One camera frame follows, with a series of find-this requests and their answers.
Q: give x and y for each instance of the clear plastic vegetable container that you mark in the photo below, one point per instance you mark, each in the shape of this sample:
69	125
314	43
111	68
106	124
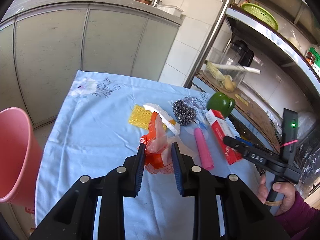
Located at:
225	71

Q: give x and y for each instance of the steel wool scourer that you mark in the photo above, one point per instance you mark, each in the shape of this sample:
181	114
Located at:
183	113

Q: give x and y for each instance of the green plastic basket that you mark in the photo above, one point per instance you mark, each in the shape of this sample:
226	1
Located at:
261	13

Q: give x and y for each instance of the steel shelf rack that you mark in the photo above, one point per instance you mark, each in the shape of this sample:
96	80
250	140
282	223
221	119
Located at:
267	40

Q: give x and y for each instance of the pink foam roll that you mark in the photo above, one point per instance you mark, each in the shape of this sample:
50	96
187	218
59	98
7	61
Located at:
204	153

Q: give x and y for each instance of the black blender jug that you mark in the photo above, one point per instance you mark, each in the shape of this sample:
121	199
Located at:
239	52

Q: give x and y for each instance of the pink plastic trash bin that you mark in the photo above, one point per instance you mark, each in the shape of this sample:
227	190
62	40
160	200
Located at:
21	156

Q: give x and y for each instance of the grey kitchen cabinet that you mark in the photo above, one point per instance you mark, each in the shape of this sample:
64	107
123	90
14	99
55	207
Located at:
44	43

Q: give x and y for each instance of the purple sleeve forearm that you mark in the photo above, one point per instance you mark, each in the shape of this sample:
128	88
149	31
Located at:
301	221

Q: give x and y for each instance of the red plastic wrapper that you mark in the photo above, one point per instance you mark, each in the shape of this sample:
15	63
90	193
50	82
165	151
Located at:
157	152

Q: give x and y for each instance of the light blue tablecloth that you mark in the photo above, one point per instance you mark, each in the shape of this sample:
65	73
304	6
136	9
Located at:
92	135

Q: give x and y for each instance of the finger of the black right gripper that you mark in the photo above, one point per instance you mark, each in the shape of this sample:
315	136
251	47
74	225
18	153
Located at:
237	145

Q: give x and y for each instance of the white plastic tray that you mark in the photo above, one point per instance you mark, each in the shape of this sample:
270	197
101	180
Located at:
171	9

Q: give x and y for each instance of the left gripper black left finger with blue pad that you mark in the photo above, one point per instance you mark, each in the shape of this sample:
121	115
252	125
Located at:
73	215

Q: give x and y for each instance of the red white cigarette box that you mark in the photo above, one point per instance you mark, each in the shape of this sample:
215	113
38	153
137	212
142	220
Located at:
221	129

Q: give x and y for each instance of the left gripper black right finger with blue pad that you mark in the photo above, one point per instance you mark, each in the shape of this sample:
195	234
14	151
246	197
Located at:
225	208

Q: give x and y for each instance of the green bell pepper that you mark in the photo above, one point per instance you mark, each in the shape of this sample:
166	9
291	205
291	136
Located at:
222	103

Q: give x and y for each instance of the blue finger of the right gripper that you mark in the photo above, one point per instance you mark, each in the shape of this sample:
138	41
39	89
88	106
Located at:
248	143

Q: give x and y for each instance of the person's right hand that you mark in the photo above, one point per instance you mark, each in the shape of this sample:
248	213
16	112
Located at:
285	188

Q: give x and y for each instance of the copper small pot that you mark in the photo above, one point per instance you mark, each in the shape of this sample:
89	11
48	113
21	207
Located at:
144	1

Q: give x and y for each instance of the yellow foam fruit net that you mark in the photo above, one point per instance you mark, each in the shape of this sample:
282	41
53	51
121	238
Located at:
142	118

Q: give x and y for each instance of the small steel cup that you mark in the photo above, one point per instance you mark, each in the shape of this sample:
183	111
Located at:
156	3

